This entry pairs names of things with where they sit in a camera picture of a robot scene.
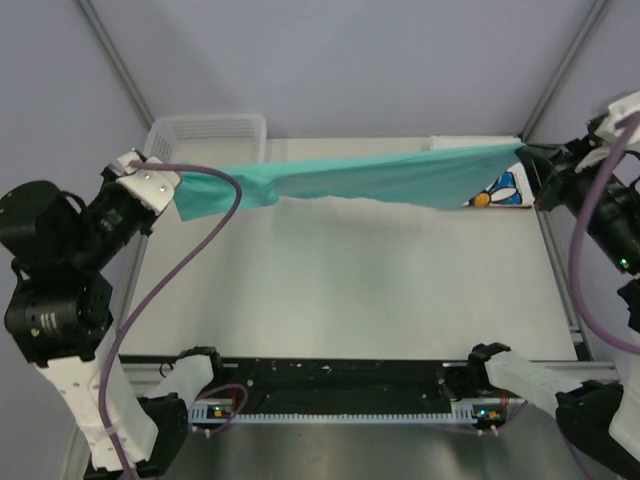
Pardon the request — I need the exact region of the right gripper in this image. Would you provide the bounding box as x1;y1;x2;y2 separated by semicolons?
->
512;127;640;268

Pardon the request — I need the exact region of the teal t-shirt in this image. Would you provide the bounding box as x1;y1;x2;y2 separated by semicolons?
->
172;142;524;222

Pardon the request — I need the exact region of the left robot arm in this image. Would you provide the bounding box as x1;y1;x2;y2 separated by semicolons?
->
1;166;227;479

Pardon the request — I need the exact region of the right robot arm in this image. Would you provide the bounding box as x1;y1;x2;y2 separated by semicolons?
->
466;113;639;479

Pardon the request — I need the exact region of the white flower print t-shirt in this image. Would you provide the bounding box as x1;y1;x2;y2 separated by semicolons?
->
429;133;534;209

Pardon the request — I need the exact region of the white plastic basket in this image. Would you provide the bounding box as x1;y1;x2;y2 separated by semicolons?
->
143;114;267;167

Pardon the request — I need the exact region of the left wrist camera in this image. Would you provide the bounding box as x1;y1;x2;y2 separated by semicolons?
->
108;150;182;216

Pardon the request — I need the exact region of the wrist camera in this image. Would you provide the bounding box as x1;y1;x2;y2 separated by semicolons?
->
108;150;182;216
595;91;640;145

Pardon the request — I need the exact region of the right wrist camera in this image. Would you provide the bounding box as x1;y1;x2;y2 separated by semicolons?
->
595;91;640;145

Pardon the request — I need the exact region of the white slotted cable duct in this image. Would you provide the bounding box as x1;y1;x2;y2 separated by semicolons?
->
188;402;506;425

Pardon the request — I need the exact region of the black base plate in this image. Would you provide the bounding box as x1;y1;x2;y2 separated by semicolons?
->
119;355;529;414

